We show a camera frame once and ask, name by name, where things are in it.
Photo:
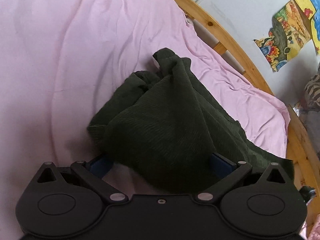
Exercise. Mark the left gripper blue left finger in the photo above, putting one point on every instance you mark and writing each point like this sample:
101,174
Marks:
92,173

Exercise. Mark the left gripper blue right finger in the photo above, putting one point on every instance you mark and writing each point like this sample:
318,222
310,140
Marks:
230,174

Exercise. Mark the dark green corduroy shirt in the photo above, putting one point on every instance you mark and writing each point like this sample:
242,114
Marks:
167,127

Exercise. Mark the plastic bag of clothes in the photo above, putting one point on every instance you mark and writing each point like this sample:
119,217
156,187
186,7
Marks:
309,111

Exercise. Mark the pink bed sheet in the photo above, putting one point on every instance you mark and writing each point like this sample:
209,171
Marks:
61,60

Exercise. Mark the wooden bed frame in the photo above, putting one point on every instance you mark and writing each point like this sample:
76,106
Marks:
299,146

